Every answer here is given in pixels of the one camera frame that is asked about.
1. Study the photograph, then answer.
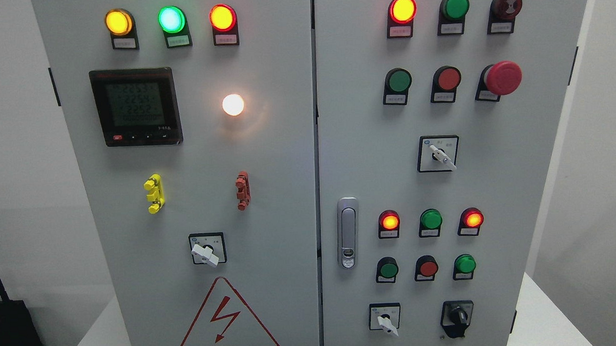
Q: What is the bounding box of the grey left cabinet door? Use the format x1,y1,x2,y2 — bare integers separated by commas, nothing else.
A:
31,0,320,346

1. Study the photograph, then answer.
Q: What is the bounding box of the white selector switch bottom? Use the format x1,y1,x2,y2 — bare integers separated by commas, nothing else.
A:
369,302,401,337

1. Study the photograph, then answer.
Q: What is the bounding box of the green unlit lamp right top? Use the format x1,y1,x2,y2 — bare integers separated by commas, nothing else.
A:
437,0,469,36

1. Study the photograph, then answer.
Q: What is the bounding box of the black digital power meter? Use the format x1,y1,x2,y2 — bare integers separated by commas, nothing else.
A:
89,67,183,147

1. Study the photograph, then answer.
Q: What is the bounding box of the red push button upper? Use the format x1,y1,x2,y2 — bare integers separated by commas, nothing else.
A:
430,66,461,103

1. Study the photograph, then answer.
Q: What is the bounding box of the green push button lower left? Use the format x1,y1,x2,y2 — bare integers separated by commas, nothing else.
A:
375,256,399,284

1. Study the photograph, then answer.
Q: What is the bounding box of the red push button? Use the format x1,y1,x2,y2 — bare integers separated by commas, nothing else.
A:
414,255,438,282
430,66,461,103

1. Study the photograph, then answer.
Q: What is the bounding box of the red lit lamp right top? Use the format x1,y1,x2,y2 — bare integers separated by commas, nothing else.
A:
387,0,417,39

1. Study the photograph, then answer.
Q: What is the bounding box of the white lit indicator lamp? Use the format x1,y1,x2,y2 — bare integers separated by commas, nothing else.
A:
222,94,245,117

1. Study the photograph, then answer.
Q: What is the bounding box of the white selector switch left door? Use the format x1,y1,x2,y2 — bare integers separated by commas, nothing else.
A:
188,232,227,268

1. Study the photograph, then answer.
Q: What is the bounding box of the red lit lamp left door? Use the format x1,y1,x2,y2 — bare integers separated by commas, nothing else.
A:
209,4,240,46

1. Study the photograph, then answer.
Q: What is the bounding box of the yellow indicator lamp top left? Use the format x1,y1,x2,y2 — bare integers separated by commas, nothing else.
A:
104,8,139,50

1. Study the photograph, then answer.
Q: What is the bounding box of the green push button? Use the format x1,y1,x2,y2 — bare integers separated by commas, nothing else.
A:
375,256,399,284
383,68,412,105

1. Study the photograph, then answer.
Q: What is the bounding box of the red emergency stop mushroom button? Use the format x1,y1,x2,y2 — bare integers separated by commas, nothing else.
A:
475,60,522,102

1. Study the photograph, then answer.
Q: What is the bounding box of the red lit lamp lower left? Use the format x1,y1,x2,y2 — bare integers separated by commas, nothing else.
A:
378,209,400,240

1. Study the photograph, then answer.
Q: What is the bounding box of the green lamp lower middle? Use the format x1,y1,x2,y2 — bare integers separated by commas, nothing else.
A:
418,208,443,238

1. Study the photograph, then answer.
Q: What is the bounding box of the red lamp lower right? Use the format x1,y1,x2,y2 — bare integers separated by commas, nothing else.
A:
458,207,484,237

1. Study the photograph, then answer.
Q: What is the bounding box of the grey right cabinet door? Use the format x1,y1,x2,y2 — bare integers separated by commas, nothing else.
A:
314,0,587,346

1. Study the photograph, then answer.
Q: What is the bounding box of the green lit indicator lamp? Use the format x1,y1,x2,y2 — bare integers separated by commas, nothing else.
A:
158,6,193,49

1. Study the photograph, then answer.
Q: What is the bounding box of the black knob selector switch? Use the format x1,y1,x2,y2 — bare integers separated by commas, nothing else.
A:
440,300,474,338

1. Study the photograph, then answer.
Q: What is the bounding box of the yellow terminal connector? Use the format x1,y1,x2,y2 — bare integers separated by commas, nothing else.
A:
143,174,165,214

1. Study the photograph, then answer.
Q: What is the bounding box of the green push button upper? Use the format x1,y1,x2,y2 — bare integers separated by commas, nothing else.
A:
383,68,412,105

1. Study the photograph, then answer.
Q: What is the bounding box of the red electric warning triangle sticker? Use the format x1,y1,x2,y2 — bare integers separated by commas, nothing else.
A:
180,277,280,346

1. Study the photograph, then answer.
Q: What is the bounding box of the green illuminated button lower right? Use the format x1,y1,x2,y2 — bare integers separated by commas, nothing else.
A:
453,253,477,280

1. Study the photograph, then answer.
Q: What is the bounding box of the dark red buzzer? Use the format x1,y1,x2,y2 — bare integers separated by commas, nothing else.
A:
487,0,522,35

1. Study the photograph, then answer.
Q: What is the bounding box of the silver door handle lock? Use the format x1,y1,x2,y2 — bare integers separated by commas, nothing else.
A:
336,197,359,269

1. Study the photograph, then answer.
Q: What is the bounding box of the red lit lamp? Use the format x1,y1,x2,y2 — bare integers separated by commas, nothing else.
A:
378,209,400,240
387,0,417,39

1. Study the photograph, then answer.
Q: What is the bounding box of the red push button lower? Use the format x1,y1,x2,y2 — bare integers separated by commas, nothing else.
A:
414,255,438,282

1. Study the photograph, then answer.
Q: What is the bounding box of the white selector switch upper right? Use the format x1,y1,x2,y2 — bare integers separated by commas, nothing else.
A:
417,135,459,172

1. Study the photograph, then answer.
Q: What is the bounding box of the red terminal connector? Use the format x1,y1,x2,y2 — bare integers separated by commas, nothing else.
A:
235,170,251,211

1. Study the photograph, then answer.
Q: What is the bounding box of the grey cabinet door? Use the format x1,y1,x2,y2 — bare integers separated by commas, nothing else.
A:
314,0,587,346
31,0,320,346

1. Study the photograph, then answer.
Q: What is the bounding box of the white selector switch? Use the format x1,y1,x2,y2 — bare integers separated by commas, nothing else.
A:
369,302,401,337
417,135,459,172

